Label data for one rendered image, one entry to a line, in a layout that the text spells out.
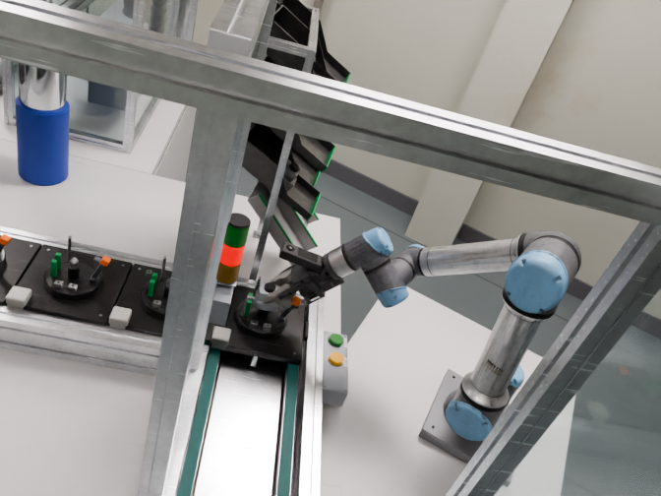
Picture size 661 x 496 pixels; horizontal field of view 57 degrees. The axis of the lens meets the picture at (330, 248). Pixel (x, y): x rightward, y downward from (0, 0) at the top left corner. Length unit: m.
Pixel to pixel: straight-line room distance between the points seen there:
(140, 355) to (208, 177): 1.13
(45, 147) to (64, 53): 1.75
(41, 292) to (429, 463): 1.08
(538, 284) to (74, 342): 1.09
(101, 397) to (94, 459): 0.17
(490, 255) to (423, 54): 2.57
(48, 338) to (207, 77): 1.30
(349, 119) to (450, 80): 3.51
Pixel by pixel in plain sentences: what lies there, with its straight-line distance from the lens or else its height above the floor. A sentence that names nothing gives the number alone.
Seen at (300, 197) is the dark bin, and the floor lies 1.21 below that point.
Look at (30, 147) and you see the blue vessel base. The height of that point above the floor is 1.00.
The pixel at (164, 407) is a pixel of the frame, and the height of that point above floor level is 1.56.
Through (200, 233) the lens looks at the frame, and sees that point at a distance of 0.54.
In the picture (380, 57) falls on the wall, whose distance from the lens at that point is 4.01.
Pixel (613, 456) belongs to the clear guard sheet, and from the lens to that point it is 0.53.
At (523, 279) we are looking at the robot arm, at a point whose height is 1.48.
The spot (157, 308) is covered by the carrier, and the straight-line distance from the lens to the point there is 1.63.
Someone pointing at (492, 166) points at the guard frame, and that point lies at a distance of 0.43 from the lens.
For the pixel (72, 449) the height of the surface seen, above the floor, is 0.86.
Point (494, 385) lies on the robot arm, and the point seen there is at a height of 1.18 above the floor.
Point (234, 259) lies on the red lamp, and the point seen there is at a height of 1.33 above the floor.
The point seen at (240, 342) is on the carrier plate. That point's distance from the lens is 1.61.
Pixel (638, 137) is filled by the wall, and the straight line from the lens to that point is 3.87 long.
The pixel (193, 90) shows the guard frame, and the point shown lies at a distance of 0.40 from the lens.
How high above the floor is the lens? 2.14
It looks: 36 degrees down
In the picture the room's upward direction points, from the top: 19 degrees clockwise
